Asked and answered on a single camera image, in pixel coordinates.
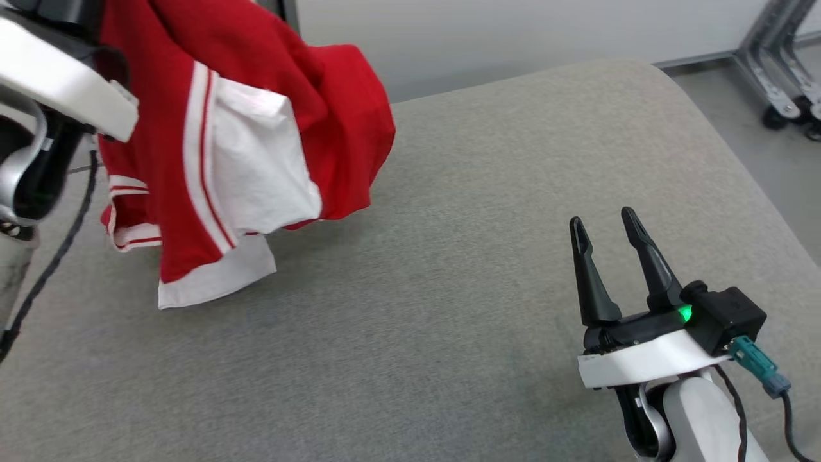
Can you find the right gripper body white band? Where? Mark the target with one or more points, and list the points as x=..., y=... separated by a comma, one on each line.
x=648, y=362

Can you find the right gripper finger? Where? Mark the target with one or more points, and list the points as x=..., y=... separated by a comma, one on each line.
x=651, y=263
x=591, y=282

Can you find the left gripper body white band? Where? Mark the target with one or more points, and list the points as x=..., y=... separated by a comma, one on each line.
x=58, y=77

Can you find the red white t-shirt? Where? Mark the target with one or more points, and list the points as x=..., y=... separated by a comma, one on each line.
x=256, y=64

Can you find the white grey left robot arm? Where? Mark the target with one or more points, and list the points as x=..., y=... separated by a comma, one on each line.
x=19, y=167

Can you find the black caster wheel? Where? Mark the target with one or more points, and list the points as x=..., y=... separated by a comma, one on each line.
x=775, y=117
x=814, y=130

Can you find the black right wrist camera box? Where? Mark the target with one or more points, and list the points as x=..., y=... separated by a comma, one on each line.
x=725, y=317

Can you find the teal right camera plug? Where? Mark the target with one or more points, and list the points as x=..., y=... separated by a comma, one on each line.
x=760, y=369

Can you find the grey metal stand frame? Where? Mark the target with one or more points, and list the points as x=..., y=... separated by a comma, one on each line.
x=770, y=58

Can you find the dark grey partition post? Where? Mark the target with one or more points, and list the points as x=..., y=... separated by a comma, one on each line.
x=290, y=13

